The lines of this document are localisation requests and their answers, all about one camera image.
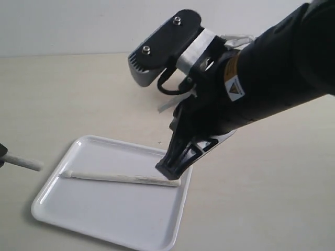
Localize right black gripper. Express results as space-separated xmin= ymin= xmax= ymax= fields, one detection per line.
xmin=155 ymin=36 xmax=251 ymax=180

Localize white wooden drumstick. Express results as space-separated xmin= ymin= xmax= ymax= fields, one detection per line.
xmin=60 ymin=170 xmax=181 ymax=187
xmin=1 ymin=152 xmax=43 ymax=172

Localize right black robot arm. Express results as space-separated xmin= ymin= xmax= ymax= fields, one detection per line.
xmin=155 ymin=1 xmax=334 ymax=180

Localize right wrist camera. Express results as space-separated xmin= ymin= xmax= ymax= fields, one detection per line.
xmin=128 ymin=9 xmax=216 ymax=87

